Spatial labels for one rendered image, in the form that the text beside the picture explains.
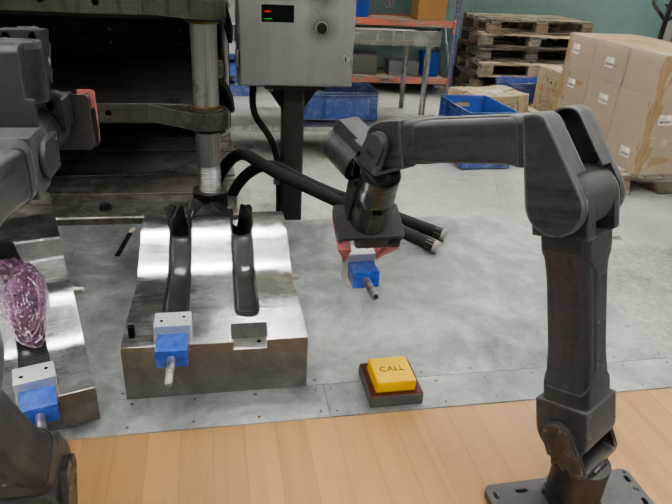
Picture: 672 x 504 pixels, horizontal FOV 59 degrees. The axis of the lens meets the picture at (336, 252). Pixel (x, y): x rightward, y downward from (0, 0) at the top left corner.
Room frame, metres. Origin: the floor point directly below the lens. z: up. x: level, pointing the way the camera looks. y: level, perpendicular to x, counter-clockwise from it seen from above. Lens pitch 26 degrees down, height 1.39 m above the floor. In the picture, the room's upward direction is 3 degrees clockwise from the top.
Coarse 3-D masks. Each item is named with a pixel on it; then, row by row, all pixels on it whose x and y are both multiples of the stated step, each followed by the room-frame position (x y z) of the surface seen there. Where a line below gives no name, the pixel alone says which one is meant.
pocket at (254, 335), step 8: (232, 328) 0.74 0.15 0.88; (240, 328) 0.75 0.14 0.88; (248, 328) 0.75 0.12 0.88; (256, 328) 0.75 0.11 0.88; (264, 328) 0.75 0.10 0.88; (232, 336) 0.74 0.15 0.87; (240, 336) 0.75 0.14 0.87; (248, 336) 0.75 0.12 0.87; (256, 336) 0.75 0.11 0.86; (264, 336) 0.75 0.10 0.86; (240, 344) 0.73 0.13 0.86; (248, 344) 0.73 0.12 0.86; (256, 344) 0.73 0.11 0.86; (264, 344) 0.74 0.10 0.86
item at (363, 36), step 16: (368, 32) 4.37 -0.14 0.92; (384, 32) 4.39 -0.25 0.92; (400, 32) 4.41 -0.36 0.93; (416, 32) 4.43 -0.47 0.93; (432, 32) 4.45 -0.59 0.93; (432, 48) 4.50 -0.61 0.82; (400, 96) 5.07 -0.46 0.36; (240, 112) 4.65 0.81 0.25; (272, 112) 4.71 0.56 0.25; (384, 112) 4.90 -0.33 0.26; (400, 112) 4.92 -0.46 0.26; (240, 128) 4.24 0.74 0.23; (256, 128) 4.26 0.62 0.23; (272, 128) 4.28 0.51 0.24; (304, 128) 4.33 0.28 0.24; (320, 128) 4.35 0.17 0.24
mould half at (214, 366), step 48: (144, 240) 0.95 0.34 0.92; (192, 240) 0.96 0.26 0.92; (144, 288) 0.84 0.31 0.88; (192, 288) 0.85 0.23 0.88; (288, 288) 0.87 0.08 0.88; (144, 336) 0.70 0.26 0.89; (192, 336) 0.71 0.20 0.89; (288, 336) 0.72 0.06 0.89; (144, 384) 0.67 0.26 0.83; (192, 384) 0.69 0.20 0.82; (240, 384) 0.70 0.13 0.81; (288, 384) 0.72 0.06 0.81
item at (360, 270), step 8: (352, 248) 0.89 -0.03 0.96; (368, 248) 0.89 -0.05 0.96; (352, 256) 0.86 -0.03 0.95; (360, 256) 0.86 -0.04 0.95; (368, 256) 0.87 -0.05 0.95; (344, 264) 0.87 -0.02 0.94; (352, 264) 0.85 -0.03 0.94; (360, 264) 0.85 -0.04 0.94; (368, 264) 0.85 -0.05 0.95; (344, 272) 0.87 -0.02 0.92; (352, 272) 0.83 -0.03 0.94; (360, 272) 0.82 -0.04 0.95; (368, 272) 0.83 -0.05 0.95; (376, 272) 0.83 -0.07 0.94; (344, 280) 0.86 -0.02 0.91; (352, 280) 0.82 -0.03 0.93; (360, 280) 0.82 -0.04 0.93; (368, 280) 0.81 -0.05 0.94; (376, 280) 0.83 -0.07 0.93; (368, 288) 0.79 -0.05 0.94; (376, 296) 0.78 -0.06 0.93
